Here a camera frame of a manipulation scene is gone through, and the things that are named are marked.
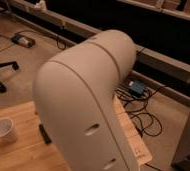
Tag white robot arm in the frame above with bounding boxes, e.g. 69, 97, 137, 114
33, 30, 140, 171

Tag white paper cup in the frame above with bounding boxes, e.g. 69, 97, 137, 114
0, 118, 18, 142

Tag black cable bundle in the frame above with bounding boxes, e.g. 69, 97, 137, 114
116, 78, 164, 138

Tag blue power adapter box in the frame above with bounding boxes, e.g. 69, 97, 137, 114
128, 80, 146, 95

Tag wooden table board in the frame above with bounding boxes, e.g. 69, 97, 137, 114
0, 98, 152, 171

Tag black rectangular device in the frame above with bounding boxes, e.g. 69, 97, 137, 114
39, 124, 52, 144

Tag power strip on floor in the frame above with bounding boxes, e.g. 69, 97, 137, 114
11, 33, 36, 48

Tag black cable at rail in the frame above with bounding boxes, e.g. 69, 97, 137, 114
55, 31, 68, 51

